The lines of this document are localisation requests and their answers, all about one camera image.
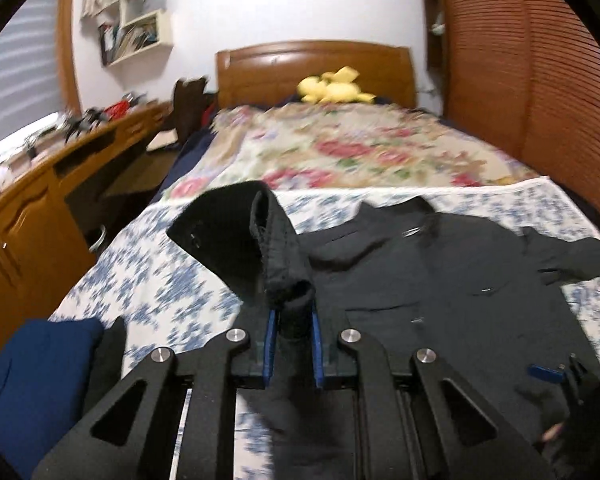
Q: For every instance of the blue floral bed sheet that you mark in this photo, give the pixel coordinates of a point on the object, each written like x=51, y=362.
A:
x=180, y=280

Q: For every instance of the red basket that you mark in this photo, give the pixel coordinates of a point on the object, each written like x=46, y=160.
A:
x=119, y=108

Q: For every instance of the black jacket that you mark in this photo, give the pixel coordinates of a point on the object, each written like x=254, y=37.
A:
x=430, y=285

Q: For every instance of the wooden desk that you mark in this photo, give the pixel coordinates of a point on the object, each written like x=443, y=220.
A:
x=25, y=240

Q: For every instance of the wooden open side shelf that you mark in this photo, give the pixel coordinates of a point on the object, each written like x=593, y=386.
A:
x=432, y=10

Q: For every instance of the folded black garment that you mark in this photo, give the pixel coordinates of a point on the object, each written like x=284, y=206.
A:
x=107, y=355

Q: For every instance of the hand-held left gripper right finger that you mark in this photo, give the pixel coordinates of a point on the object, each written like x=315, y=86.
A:
x=317, y=355

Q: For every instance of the black tripod gadget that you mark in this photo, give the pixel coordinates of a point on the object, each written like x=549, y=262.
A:
x=82, y=122

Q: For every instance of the wooden window frame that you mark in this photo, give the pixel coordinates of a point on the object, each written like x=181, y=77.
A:
x=67, y=35

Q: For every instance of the yellow plush toy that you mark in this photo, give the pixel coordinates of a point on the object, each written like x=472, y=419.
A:
x=330, y=91

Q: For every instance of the pink floral blanket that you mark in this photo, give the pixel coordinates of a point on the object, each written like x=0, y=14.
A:
x=355, y=150

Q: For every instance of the folded navy blue cloth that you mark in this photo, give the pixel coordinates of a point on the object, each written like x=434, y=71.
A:
x=35, y=360

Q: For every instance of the dark brown chair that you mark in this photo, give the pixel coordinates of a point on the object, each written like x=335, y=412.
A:
x=187, y=105

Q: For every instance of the white wall shelf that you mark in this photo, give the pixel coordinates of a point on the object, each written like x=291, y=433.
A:
x=164, y=30

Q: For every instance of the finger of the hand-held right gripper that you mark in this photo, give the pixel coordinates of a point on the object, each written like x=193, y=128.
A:
x=547, y=372

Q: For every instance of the wooden bed headboard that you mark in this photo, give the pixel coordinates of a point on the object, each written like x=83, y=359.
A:
x=260, y=70

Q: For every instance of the grey window blind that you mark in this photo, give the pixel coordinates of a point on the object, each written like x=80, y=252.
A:
x=20, y=60

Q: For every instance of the row of shelf books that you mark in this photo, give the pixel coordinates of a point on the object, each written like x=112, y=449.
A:
x=130, y=40

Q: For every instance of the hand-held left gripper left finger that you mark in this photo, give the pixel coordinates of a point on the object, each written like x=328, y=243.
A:
x=272, y=355

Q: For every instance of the wooden louvered wardrobe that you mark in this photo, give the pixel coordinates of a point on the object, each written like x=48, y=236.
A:
x=505, y=85

